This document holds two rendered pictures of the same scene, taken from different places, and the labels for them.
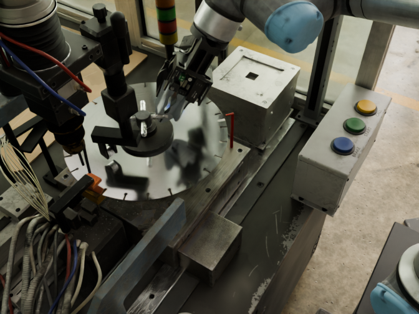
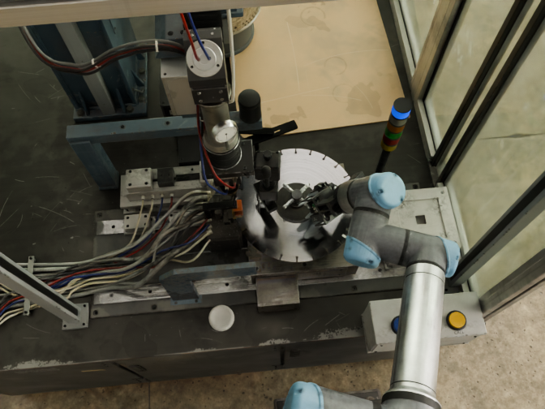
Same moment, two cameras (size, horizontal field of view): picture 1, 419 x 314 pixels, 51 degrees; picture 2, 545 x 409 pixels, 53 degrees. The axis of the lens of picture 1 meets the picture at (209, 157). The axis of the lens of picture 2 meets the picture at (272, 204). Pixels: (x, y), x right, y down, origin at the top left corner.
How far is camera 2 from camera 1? 0.79 m
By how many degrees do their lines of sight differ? 32
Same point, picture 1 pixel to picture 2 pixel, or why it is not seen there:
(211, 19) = (342, 197)
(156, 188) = (262, 242)
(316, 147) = (384, 309)
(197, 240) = (270, 283)
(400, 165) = not seen: outside the picture
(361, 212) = (499, 372)
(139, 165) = (270, 219)
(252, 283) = (279, 333)
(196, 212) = (283, 269)
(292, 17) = (352, 250)
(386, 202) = (530, 389)
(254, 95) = not seen: hidden behind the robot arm
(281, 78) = not seen: hidden behind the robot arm
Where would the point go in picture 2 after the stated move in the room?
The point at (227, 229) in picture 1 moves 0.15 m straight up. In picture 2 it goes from (291, 295) to (292, 280)
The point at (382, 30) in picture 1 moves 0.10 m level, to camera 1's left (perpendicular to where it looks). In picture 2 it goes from (504, 290) to (472, 258)
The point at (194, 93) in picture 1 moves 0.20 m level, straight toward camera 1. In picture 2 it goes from (315, 218) to (251, 273)
